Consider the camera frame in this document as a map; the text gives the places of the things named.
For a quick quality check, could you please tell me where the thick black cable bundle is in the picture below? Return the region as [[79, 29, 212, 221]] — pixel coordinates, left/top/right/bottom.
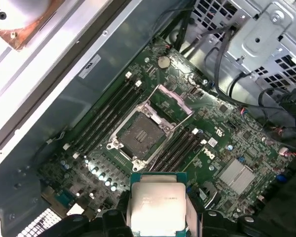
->
[[160, 7, 197, 54]]

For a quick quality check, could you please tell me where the finned voltage regulator heatsink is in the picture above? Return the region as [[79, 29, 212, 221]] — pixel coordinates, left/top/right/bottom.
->
[[63, 202, 86, 219]]

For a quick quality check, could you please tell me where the black plastic shroud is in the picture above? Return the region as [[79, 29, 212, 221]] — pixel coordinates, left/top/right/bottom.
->
[[259, 167, 296, 237]]

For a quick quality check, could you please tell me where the black open PC case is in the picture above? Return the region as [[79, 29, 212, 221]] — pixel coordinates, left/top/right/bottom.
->
[[0, 0, 296, 237]]

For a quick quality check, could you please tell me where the metal socket cover frame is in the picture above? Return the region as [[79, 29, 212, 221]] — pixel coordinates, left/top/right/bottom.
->
[[142, 83, 196, 129]]

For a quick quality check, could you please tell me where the metal wire locking lever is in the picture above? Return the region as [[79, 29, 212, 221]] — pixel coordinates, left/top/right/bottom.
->
[[149, 122, 183, 172]]

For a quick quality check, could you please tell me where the black drive data wire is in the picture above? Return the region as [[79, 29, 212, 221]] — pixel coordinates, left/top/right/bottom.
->
[[203, 24, 264, 108]]

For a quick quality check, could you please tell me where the white plug with red wire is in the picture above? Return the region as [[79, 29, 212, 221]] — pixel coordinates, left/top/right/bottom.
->
[[279, 147, 296, 158]]

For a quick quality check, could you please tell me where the green motherboard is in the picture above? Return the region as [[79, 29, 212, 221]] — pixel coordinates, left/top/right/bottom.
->
[[37, 41, 296, 237]]

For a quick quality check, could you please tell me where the square brown base plate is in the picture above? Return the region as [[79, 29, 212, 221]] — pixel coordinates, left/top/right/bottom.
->
[[0, 0, 64, 53]]

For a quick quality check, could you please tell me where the silver coin cell battery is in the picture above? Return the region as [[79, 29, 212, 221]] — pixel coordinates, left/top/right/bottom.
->
[[157, 54, 171, 69]]

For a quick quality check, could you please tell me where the silver finned chipset heatsink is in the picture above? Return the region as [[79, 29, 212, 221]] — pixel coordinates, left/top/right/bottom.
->
[[218, 158, 257, 194]]

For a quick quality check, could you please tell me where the blue rear port connector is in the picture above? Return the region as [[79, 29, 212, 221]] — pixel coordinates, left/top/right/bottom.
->
[[53, 189, 77, 207]]

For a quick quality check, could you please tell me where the silver drive cage bracket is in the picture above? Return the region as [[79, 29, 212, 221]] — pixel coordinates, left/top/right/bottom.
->
[[225, 1, 295, 73]]

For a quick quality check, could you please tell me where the CPU socket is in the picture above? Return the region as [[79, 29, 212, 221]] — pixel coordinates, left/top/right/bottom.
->
[[107, 102, 177, 172]]

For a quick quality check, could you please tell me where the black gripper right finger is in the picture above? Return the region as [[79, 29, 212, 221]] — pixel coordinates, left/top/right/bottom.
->
[[186, 197, 262, 237]]

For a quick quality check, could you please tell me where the silver CPU chip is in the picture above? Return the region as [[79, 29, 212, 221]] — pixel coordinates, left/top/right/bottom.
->
[[129, 171, 188, 237]]

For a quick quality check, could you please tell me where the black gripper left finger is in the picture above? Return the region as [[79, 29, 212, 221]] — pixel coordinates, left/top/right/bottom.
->
[[40, 191, 131, 237]]

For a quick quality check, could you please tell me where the white case wall sticker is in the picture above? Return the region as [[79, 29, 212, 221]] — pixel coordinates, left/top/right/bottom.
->
[[78, 54, 102, 79]]

